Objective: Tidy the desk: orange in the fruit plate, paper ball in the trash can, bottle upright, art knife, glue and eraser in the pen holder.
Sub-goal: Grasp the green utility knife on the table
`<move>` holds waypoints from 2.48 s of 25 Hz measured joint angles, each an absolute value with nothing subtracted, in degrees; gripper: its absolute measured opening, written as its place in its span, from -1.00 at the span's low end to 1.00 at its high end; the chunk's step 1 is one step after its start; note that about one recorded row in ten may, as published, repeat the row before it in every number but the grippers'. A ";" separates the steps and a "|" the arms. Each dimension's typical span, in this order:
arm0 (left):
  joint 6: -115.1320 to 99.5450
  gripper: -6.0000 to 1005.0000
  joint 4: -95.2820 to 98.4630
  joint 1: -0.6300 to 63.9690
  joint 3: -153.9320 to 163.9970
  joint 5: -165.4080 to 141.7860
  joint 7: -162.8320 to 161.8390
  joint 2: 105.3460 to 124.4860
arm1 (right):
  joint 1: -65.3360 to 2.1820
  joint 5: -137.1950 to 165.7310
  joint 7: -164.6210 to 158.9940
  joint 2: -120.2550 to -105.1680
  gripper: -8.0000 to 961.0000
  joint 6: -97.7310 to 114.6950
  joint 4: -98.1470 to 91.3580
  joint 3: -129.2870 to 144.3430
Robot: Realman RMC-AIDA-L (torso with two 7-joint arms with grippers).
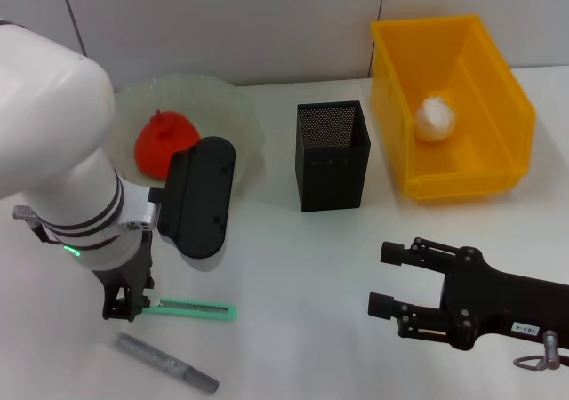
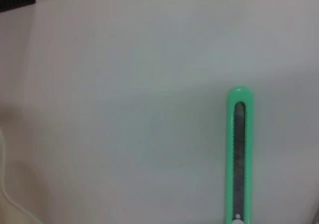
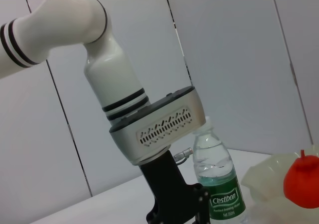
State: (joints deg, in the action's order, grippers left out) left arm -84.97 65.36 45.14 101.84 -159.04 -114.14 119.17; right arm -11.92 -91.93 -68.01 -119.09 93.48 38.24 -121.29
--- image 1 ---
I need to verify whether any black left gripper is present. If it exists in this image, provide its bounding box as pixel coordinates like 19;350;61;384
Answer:
90;229;157;324

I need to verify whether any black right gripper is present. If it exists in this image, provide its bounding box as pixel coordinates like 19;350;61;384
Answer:
367;236;569;352

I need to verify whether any green utility knife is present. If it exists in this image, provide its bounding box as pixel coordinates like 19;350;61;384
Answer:
140;296;238;325

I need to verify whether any white paper ball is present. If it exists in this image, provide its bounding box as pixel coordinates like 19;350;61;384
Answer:
414;89;458;144

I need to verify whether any grey marker pen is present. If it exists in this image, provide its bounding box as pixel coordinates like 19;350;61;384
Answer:
114;332;220;395

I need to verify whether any black mesh pen holder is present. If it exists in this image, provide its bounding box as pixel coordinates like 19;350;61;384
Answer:
293;100;372;213

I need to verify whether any pale green glass fruit plate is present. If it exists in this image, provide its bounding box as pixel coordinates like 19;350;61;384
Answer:
106;74;267;192

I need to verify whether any yellow plastic bin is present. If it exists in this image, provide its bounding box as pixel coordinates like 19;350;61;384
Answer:
371;14;537;201

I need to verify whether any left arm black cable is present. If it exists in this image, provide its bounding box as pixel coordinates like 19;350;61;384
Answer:
12;204;60;244

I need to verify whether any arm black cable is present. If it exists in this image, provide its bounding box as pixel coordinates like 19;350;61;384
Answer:
512;328;569;372
12;204;60;244

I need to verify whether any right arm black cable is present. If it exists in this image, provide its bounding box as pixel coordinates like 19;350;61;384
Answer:
512;328;569;372

